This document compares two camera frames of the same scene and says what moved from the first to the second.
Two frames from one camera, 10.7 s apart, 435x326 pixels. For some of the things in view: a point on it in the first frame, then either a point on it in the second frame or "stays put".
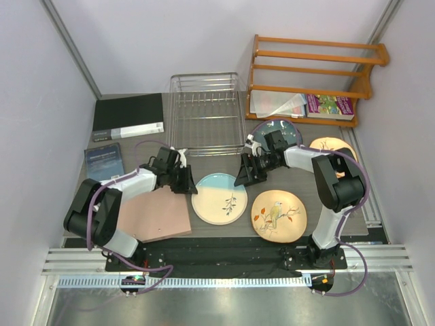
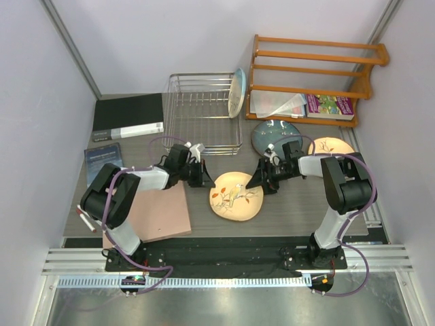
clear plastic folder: [272, 103] stays put
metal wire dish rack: [206, 114] stays put
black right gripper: [245, 176] to [270, 185]
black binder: [128, 117] stays put
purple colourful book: [329, 106] stays put
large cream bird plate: [279, 216] to [230, 200]
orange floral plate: [329, 143] stays put
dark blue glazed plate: [291, 135] stays put
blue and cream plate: [218, 201] to [237, 93]
